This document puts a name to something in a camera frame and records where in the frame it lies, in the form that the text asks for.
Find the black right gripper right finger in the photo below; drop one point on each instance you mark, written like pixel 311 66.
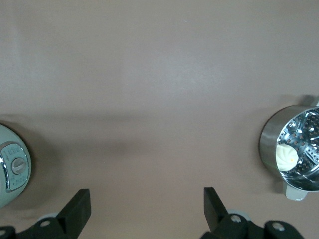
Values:
pixel 219 224

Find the perforated steel steamer basket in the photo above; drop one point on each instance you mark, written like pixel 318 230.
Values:
pixel 306 139

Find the pale green appliance with knob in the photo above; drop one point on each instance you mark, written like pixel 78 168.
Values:
pixel 10 154

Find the stainless steel steamer pot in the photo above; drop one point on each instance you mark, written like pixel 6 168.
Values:
pixel 270 134

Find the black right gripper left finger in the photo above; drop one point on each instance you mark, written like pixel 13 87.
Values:
pixel 72 219

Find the white steamed bun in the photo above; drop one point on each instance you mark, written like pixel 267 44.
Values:
pixel 286 158

